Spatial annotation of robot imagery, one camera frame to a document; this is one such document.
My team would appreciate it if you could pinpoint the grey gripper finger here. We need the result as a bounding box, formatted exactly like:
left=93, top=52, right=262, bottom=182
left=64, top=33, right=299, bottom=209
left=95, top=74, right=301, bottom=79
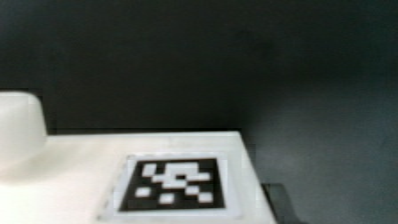
left=262, top=183, right=308, bottom=224

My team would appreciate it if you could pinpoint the white front drawer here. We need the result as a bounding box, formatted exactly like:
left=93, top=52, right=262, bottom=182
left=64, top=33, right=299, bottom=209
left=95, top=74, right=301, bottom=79
left=0, top=91, right=278, bottom=224

